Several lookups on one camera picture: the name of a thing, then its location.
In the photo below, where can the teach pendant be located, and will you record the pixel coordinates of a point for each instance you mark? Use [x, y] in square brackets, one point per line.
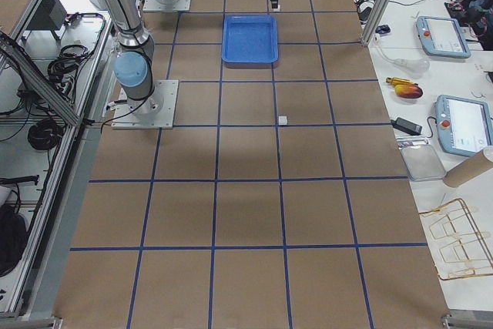
[442, 37]
[464, 126]

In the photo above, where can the cardboard tube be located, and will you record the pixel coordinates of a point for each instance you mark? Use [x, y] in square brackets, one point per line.
[470, 168]

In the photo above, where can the gold wire rack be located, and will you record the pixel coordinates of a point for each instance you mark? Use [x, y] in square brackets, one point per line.
[459, 247]

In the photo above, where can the blue plastic tray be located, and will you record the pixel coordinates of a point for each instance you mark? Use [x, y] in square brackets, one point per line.
[250, 40]

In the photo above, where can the black power adapter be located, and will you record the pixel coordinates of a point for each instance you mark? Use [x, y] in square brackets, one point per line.
[406, 126]

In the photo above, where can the upper teach pendant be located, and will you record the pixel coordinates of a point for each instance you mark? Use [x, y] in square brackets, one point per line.
[442, 37]

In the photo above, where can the red yellow mango toy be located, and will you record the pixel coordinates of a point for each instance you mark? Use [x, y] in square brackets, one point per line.
[408, 91]

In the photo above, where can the clear light bulb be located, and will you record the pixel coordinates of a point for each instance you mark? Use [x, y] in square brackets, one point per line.
[413, 66]

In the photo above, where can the lower teach pendant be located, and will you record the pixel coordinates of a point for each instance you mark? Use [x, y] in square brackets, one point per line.
[464, 126]

